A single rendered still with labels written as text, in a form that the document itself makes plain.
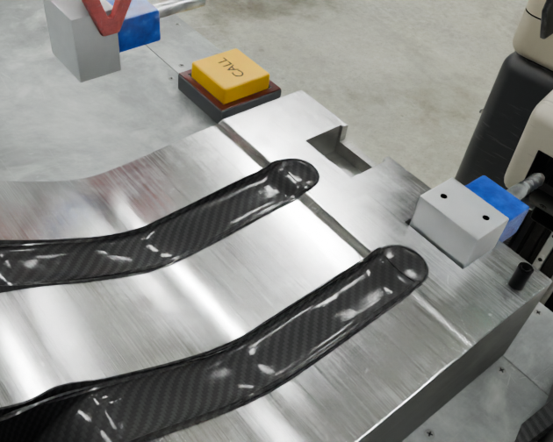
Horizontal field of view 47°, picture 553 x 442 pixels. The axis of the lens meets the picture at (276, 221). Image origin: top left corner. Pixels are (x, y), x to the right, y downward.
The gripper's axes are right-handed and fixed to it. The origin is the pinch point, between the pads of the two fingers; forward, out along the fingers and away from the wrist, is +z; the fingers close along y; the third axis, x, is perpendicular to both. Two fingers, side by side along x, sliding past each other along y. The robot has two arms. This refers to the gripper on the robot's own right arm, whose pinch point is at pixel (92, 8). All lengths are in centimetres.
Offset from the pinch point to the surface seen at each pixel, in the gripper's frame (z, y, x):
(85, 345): 2.8, 25.1, -13.9
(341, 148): 8.2, 16.5, 13.3
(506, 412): 15.0, 39.3, 10.0
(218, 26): 99, -133, 110
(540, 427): 11.0, 41.6, 8.0
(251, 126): 6.1, 12.1, 6.8
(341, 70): 99, -87, 132
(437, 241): 5.7, 29.3, 9.7
